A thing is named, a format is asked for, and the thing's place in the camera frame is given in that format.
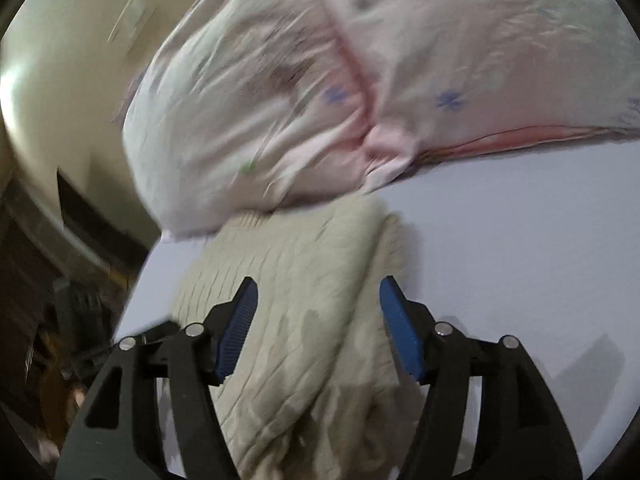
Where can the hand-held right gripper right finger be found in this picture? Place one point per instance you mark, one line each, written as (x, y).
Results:
(403, 332)

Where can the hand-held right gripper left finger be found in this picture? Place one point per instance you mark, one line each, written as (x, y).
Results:
(236, 327)

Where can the cream knitted sweater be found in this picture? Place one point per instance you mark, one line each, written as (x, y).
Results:
(300, 280)

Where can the dark wooden furniture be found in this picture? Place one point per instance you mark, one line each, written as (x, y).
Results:
(35, 310)

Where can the pink floral quilt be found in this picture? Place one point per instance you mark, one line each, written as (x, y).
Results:
(310, 95)

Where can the white wall switch plate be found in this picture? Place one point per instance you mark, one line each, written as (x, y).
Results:
(129, 16)

